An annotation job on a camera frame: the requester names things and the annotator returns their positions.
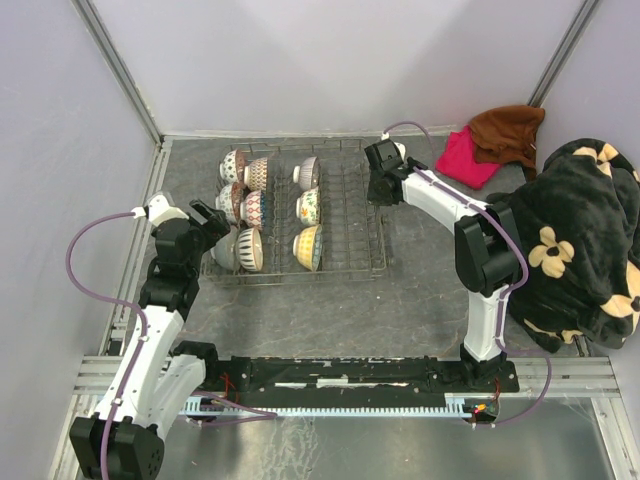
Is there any yellow dotted bowl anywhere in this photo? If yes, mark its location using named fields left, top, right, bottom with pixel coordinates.
left=293, top=225, right=323, bottom=272

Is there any multicolour scale pattern bowl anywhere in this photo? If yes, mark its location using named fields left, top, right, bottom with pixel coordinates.
left=243, top=157, right=269, bottom=191

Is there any brown cloth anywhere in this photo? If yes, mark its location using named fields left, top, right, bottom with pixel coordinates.
left=468, top=105, right=545, bottom=181

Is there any grey wire dish rack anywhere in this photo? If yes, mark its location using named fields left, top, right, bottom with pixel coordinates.
left=202, top=137, right=386, bottom=286

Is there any black floral blanket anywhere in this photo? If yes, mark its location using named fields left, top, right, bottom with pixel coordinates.
left=486, top=138, right=639, bottom=353

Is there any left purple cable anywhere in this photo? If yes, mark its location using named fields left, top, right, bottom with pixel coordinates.
left=67, top=212, right=279, bottom=480

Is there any red green dotted bowl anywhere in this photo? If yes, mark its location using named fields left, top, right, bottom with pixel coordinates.
left=215, top=182, right=245, bottom=225

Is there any pink cloth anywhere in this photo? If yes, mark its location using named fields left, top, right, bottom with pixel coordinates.
left=435, top=126, right=501, bottom=190

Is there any orange green leaf bowl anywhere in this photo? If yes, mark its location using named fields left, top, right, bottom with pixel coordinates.
left=296, top=187, right=320, bottom=226

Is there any light blue cable duct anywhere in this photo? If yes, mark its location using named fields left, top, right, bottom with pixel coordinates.
left=179, top=396, right=500, bottom=420

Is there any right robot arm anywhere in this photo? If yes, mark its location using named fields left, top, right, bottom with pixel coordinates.
left=365, top=138, right=528, bottom=391

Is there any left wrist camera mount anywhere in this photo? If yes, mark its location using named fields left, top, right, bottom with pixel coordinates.
left=131, top=192, right=189, bottom=227

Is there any green diamond pattern bowl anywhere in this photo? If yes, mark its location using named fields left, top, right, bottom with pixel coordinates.
left=219, top=149, right=246, bottom=184

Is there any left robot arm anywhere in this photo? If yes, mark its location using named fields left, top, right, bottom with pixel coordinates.
left=69, top=193, right=231, bottom=479

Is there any grey speckled bowl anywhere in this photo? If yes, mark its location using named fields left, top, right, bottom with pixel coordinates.
left=211, top=227, right=240, bottom=272

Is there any black striped white bowl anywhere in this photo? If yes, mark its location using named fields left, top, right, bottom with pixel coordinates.
left=235, top=227, right=264, bottom=272

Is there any red lattice pattern bowl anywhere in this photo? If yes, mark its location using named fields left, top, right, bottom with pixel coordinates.
left=240, top=190, right=266, bottom=230

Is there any purple striped white bowl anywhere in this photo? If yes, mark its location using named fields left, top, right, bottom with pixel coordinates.
left=293, top=156, right=320, bottom=191

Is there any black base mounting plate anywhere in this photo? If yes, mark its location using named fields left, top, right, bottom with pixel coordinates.
left=200, top=357, right=519, bottom=410

